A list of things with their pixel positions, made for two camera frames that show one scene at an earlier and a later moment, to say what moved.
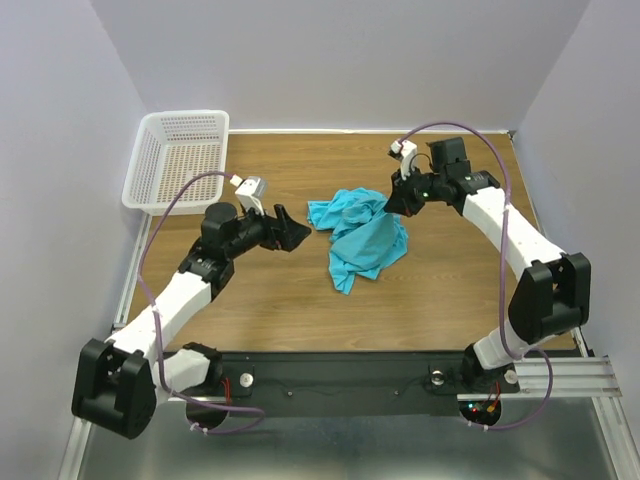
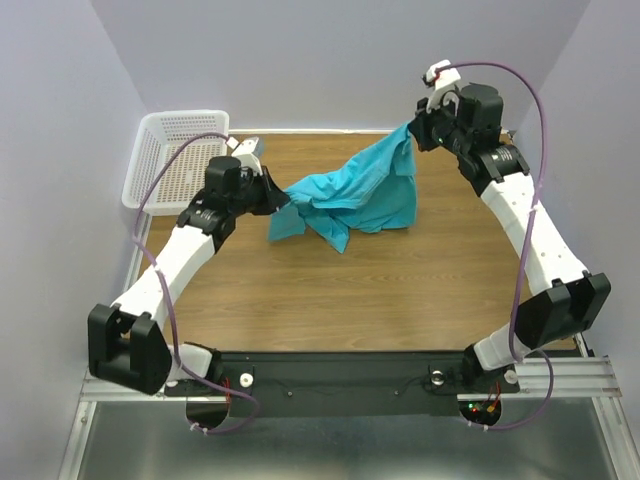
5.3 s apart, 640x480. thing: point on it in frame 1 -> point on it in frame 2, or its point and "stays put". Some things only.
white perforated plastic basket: x=171 y=147 stays put
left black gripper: x=280 y=231 -> x=274 y=197
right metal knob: x=437 y=377 stays put
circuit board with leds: x=481 y=412 stays put
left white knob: x=246 y=380 stays put
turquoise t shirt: x=365 y=237 -> x=375 y=192
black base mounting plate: x=408 y=384 stays put
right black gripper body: x=415 y=190 -> x=439 y=127
